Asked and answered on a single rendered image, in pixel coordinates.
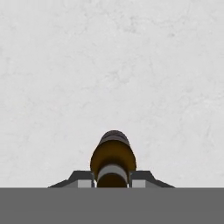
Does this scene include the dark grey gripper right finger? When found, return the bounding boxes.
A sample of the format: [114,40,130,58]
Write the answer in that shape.
[129,170,176,189]

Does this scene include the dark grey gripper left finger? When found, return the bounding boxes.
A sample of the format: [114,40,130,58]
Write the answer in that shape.
[47,170,96,189]

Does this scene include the brown glass bottle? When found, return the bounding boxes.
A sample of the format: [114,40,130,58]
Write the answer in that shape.
[89,129,137,189]

